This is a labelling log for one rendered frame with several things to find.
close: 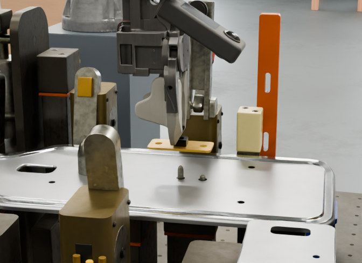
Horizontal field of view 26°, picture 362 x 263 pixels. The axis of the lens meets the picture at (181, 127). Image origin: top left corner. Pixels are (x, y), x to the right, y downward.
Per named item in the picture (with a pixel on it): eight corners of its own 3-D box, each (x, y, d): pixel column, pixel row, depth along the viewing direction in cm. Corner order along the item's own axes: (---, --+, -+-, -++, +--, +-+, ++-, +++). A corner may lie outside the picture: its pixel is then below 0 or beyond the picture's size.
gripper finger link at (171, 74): (169, 108, 102) (168, 41, 100) (182, 108, 102) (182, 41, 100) (161, 115, 97) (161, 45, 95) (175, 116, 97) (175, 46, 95)
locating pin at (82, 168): (75, 186, 106) (73, 139, 105) (82, 178, 109) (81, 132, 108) (98, 187, 106) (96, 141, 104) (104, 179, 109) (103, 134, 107)
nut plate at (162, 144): (146, 149, 102) (146, 140, 102) (153, 140, 106) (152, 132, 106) (210, 153, 101) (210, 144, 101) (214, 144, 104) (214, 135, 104)
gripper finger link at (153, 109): (138, 143, 104) (137, 74, 102) (182, 145, 102) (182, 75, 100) (132, 149, 101) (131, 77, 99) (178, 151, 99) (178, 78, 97)
